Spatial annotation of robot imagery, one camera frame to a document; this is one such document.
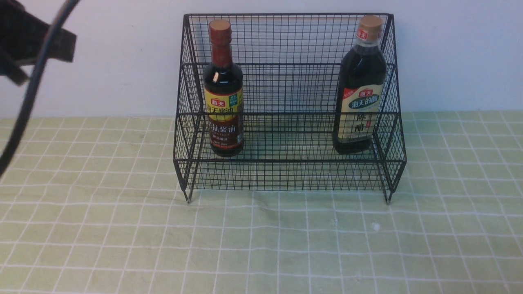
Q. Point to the soy sauce bottle red cap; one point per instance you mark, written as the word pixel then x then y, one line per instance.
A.
pixel 223 93

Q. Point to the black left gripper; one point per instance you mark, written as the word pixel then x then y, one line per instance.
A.
pixel 21 39

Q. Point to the dark vinegar bottle tan cap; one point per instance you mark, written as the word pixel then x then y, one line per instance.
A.
pixel 360 85

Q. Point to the black wire mesh rack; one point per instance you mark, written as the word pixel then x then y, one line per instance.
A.
pixel 290 64

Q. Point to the green checkered tablecloth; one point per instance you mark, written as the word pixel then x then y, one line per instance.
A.
pixel 92 205

